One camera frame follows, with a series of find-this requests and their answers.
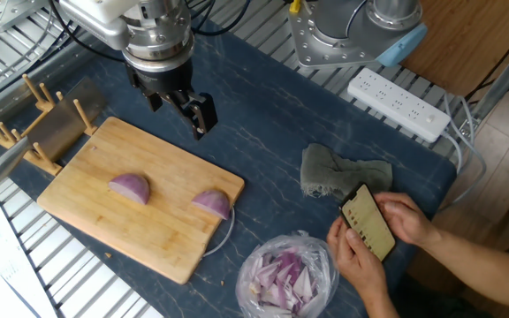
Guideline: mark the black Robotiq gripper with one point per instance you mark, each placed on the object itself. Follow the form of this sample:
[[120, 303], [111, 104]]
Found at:
[[161, 81]]

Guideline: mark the red onion piece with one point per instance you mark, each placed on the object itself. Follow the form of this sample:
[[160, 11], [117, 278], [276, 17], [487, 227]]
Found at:
[[212, 201], [133, 185]]

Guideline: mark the steel cleaver knife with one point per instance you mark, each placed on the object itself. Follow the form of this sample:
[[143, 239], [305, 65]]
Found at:
[[60, 123]]

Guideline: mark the grey green cloth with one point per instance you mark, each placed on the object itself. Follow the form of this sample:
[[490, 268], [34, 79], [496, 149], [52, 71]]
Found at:
[[329, 172]]

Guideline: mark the person right forearm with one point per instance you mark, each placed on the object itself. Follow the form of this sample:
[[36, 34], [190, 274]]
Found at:
[[480, 269]]

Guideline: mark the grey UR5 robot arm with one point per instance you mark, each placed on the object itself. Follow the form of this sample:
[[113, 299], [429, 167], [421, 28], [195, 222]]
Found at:
[[387, 13]]

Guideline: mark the person left forearm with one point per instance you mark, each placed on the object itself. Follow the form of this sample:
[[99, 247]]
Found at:
[[380, 307]]

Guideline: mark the person left hand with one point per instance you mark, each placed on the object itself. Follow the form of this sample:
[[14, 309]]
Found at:
[[360, 269]]

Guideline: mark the person right hand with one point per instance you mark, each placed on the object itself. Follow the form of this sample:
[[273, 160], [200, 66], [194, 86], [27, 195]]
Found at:
[[409, 221]]

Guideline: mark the dark blue marbled mat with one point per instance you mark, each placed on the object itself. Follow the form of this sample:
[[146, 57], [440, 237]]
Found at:
[[259, 110]]

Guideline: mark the wooden cutting board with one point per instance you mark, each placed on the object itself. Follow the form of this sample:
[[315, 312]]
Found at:
[[148, 238]]

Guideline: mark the grey board hanging loop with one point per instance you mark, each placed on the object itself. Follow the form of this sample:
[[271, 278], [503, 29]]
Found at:
[[230, 232]]

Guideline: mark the wooden peg knife rack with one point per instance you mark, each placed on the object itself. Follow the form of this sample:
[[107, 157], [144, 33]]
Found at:
[[50, 169]]

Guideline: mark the small yellow clip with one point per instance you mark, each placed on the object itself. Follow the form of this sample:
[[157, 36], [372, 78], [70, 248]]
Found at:
[[294, 6]]

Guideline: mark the silver perforated metal plate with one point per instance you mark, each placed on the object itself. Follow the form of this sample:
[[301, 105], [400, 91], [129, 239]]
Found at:
[[11, 13]]

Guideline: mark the plastic bag of chopped onion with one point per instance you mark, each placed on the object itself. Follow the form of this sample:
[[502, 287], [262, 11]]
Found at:
[[281, 282]]

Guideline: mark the white power strip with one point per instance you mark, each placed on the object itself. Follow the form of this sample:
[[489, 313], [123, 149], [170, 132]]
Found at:
[[396, 103]]

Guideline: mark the brown wooden panel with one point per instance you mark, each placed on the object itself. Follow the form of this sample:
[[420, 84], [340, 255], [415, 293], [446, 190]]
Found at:
[[466, 40]]

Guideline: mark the dark green trousers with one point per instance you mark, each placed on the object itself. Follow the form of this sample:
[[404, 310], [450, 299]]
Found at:
[[427, 305]]

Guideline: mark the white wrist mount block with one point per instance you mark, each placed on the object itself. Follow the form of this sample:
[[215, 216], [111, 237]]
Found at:
[[95, 17]]

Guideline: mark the aluminium frame profile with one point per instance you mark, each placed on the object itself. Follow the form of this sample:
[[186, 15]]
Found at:
[[502, 79]]

